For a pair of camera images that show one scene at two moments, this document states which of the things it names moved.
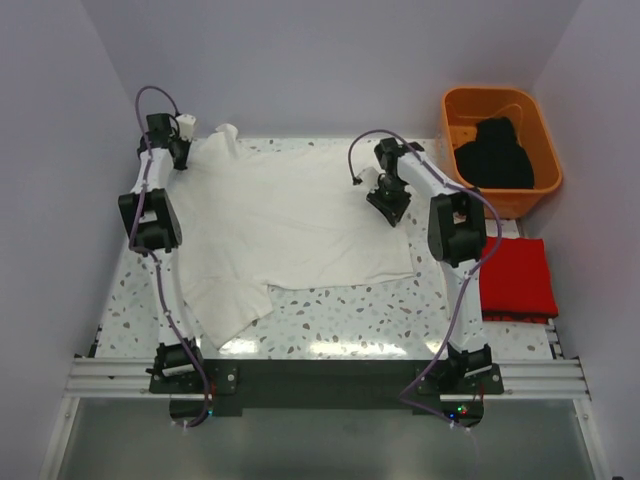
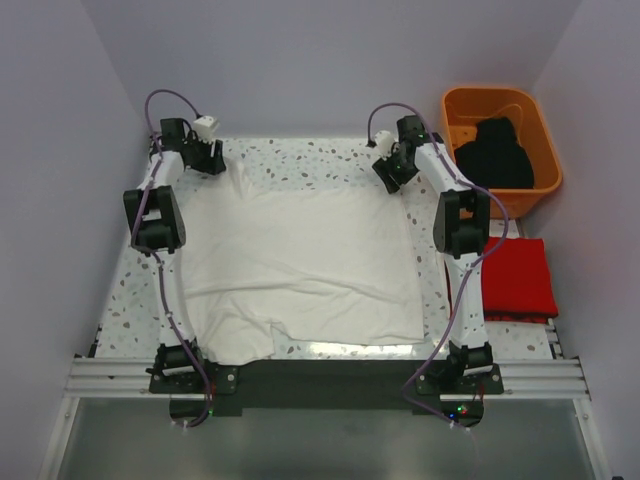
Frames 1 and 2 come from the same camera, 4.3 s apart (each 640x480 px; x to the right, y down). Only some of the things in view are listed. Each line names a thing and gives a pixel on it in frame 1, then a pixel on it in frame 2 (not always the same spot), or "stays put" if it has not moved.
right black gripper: [393, 211] → [383, 168]
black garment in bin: [496, 159] stays put
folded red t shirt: [515, 281] stays put
